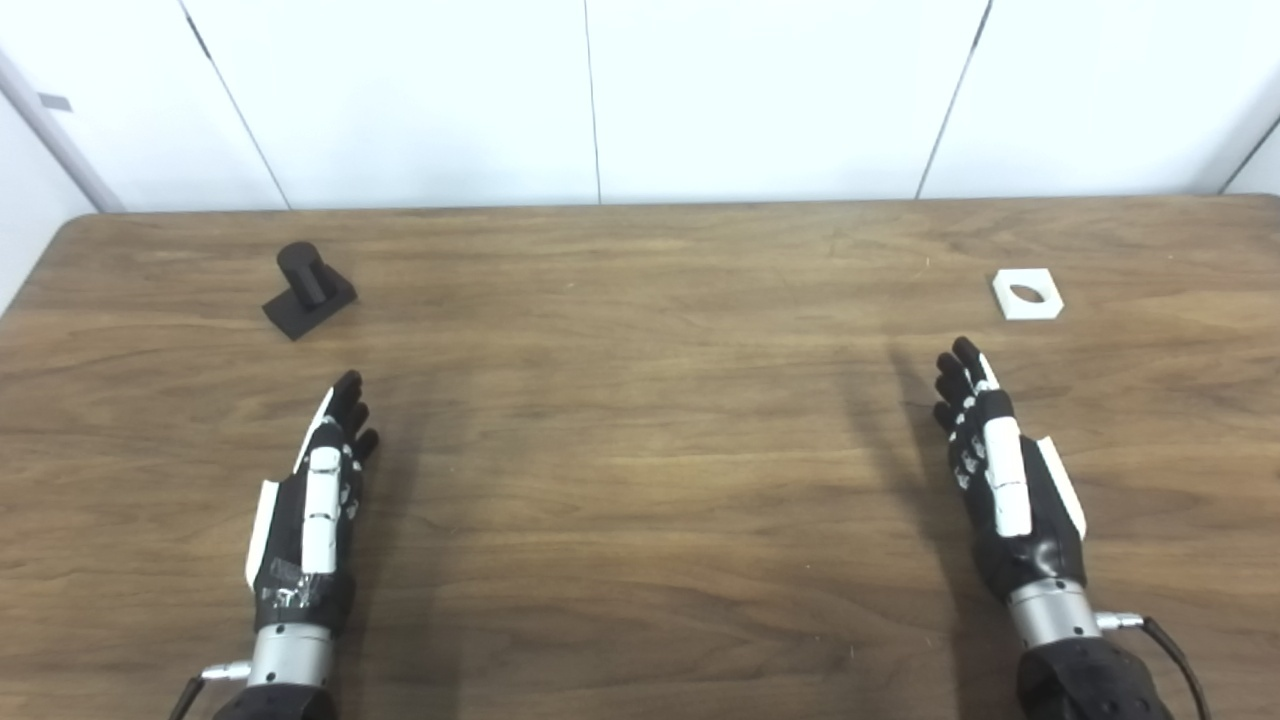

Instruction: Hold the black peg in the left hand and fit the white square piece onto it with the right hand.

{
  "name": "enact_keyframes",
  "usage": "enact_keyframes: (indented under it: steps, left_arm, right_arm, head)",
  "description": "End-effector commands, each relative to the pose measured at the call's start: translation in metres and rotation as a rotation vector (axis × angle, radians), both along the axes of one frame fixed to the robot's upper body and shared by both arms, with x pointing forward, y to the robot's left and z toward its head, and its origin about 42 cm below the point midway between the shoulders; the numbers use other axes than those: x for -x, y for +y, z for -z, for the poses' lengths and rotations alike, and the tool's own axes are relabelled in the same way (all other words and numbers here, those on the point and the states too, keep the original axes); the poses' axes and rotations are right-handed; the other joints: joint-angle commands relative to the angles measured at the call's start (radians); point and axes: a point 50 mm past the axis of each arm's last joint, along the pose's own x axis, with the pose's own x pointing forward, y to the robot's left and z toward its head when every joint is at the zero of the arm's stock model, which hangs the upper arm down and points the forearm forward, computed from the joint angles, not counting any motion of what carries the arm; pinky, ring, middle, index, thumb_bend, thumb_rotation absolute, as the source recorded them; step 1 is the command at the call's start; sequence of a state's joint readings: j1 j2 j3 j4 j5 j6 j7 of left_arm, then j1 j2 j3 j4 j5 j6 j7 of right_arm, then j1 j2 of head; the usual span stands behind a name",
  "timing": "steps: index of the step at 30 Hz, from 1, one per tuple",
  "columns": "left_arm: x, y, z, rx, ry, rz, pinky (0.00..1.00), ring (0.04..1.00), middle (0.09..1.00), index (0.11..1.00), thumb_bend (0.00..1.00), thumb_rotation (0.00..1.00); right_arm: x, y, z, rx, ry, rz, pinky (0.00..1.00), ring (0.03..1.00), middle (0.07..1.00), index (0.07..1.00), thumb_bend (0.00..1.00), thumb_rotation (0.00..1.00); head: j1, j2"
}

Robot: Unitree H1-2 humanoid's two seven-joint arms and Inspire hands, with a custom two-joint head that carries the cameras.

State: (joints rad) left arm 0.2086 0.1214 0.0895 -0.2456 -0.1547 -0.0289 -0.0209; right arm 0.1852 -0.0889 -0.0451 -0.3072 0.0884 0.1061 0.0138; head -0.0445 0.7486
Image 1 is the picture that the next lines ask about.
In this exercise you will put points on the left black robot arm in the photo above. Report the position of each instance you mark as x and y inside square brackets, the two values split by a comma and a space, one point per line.
[290, 660]

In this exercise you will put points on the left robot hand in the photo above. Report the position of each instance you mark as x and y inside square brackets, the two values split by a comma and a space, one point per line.
[300, 520]

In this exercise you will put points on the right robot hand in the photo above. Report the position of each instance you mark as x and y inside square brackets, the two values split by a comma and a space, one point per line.
[1035, 530]

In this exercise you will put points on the small grey wall tag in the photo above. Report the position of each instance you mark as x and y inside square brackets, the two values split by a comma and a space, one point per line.
[55, 102]

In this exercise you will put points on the white square piece with hole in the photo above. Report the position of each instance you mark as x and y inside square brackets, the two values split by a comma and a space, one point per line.
[1040, 305]

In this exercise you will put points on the black peg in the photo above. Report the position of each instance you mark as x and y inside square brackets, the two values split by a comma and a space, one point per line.
[305, 300]

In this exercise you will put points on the grey wall corner strip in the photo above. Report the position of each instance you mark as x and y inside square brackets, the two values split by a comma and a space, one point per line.
[60, 135]

